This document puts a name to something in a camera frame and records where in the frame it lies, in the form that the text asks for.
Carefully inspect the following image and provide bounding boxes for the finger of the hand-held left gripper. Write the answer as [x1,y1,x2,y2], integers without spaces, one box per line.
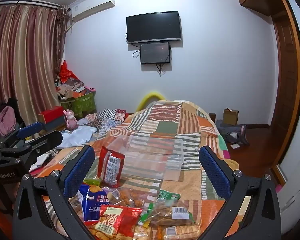
[1,122,43,146]
[22,131,63,155]

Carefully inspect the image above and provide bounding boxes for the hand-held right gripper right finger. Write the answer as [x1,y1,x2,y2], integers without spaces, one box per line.
[199,145,282,240]

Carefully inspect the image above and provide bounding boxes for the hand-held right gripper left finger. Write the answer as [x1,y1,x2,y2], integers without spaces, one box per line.
[12,145,95,240]

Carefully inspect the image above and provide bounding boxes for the small green snack packet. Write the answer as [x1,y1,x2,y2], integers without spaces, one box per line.
[83,177,102,187]

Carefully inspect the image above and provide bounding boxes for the red snack packet white label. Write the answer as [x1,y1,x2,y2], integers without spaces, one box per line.
[97,145,126,188]

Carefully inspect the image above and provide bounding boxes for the blue snack packet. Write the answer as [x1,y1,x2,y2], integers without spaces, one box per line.
[76,184,111,222]

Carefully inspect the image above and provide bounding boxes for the clear packet golden fried snacks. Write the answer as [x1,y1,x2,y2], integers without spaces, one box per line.
[107,187,156,208]

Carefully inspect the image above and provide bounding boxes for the green-topped clear cracker packet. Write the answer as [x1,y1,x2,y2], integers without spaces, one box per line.
[139,189,196,227]

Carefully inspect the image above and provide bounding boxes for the red and yellow snack packet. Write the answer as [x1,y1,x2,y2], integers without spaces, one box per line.
[88,204,143,240]

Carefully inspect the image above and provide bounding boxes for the clear plastic storage container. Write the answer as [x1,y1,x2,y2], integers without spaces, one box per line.
[107,135,184,181]

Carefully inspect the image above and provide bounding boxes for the round biscuit sleeve packet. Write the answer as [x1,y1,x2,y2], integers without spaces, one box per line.
[162,224,201,240]

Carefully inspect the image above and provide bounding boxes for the orange cracker packet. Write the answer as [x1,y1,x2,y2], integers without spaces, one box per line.
[133,226,151,240]

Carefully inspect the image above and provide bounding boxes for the dark grey box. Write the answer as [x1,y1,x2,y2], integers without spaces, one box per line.
[43,117,67,132]

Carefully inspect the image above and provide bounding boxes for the white paper sheet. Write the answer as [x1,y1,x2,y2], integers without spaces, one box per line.
[29,153,51,172]

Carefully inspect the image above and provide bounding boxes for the pink garment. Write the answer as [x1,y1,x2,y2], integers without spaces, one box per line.
[0,106,17,136]

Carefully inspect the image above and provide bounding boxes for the red box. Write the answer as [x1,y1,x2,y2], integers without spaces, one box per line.
[38,106,66,125]

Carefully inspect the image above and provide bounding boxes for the black fuzzy object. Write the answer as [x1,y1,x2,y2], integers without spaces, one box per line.
[7,97,23,121]

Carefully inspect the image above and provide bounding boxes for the light blue cloth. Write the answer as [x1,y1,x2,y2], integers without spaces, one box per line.
[55,125,98,148]

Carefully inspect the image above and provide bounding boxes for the pink toy rabbit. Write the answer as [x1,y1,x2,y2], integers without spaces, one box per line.
[63,109,78,131]

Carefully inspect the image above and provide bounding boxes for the orange cloth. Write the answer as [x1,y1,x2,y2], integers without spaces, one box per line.
[0,192,15,217]

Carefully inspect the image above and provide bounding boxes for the grey bag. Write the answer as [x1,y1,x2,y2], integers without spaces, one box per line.
[216,120,250,146]

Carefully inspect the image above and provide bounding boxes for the patchwork striped blanket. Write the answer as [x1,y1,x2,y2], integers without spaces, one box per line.
[35,100,240,240]

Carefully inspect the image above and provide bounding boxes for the green patterned box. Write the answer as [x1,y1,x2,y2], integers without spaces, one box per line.
[60,90,98,119]

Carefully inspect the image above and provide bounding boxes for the checkered patchwork quilt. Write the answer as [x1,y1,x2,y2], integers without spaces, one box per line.
[84,108,129,133]

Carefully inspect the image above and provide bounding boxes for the cardboard box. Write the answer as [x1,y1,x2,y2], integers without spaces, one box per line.
[223,107,240,126]

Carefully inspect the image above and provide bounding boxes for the pile of papers and cloths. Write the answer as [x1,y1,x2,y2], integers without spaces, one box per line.
[55,76,91,100]

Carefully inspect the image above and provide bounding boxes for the red plastic bag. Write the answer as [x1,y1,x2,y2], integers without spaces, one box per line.
[58,60,78,82]

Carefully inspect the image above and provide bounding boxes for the striped brown curtain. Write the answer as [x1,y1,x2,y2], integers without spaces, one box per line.
[0,4,68,140]

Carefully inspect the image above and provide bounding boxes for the white slotted plastic panel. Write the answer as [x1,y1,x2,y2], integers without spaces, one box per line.
[275,142,300,233]

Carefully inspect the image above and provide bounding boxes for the yellow hoop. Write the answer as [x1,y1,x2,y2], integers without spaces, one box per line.
[136,91,168,112]

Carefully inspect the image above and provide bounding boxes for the wooden door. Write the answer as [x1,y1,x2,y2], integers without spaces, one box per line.
[267,0,300,173]

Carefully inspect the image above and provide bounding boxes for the white air conditioner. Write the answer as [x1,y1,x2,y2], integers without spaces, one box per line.
[68,0,115,22]

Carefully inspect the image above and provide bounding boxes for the black monitor cable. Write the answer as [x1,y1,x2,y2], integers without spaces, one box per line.
[156,64,167,78]

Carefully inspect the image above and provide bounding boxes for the black curtain rail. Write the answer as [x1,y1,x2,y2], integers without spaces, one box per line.
[0,1,59,8]

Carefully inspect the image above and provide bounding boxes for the small black wall monitor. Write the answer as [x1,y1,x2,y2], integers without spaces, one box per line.
[139,42,171,65]

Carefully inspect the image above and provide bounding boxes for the black wall television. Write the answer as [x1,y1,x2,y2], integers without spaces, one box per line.
[126,11,182,45]

